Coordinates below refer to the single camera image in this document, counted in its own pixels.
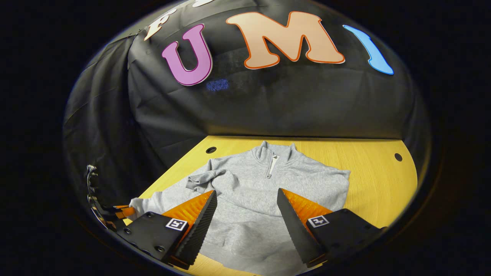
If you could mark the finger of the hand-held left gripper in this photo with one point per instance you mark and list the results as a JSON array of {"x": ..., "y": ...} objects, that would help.
[{"x": 126, "y": 211}]

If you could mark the black backdrop cloth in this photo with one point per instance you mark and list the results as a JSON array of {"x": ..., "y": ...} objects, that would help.
[{"x": 268, "y": 103}]

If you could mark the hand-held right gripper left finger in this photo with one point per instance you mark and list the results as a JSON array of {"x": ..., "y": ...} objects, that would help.
[{"x": 199, "y": 230}]

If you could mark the grey zip-neck sweatshirt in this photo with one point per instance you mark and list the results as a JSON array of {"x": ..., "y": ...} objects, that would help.
[{"x": 249, "y": 191}]

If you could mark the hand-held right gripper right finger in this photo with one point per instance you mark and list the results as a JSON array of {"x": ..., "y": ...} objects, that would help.
[{"x": 295, "y": 230}]

